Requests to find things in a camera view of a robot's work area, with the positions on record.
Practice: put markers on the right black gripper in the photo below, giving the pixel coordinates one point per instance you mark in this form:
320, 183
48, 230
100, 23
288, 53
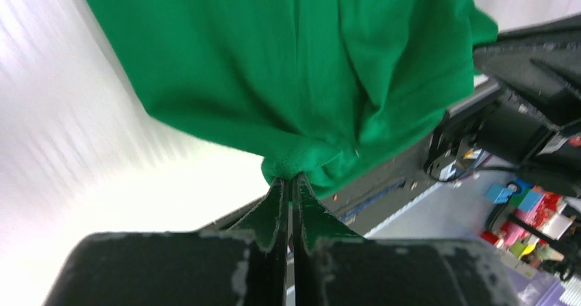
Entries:
534, 120

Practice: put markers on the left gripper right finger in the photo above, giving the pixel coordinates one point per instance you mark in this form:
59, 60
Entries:
336, 266

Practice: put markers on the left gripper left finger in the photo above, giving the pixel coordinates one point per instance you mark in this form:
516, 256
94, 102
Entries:
242, 265

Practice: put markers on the green t-shirt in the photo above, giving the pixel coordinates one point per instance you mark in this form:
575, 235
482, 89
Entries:
327, 88

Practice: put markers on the colourful background clutter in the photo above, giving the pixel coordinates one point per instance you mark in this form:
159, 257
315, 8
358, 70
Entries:
534, 229

